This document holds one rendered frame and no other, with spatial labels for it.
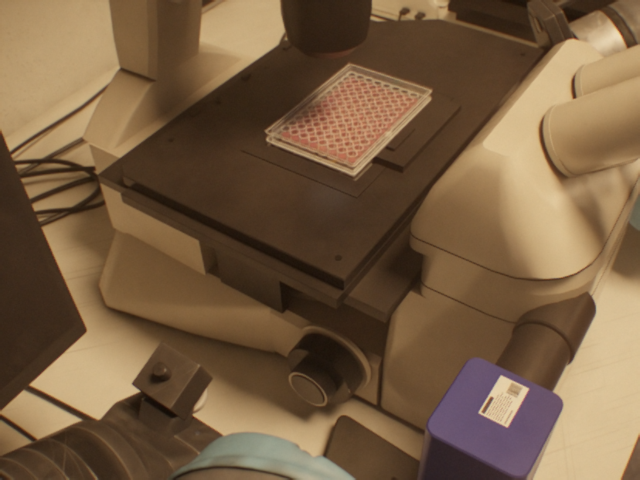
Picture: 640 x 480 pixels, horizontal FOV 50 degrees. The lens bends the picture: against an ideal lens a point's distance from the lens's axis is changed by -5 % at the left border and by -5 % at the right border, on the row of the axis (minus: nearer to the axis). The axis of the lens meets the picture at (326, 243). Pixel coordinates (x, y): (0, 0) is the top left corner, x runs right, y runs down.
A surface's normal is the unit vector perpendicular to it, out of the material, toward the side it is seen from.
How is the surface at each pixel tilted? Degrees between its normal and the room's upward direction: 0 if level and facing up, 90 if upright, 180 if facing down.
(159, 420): 60
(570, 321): 34
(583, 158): 103
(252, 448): 17
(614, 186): 50
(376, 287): 0
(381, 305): 0
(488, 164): 45
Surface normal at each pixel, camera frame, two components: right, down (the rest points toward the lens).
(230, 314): -0.35, 0.53
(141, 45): -0.55, 0.59
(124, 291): -0.42, -0.04
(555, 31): 0.01, 0.40
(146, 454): 0.33, -0.93
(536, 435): -0.02, -0.72
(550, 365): 0.53, -0.29
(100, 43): 0.83, 0.37
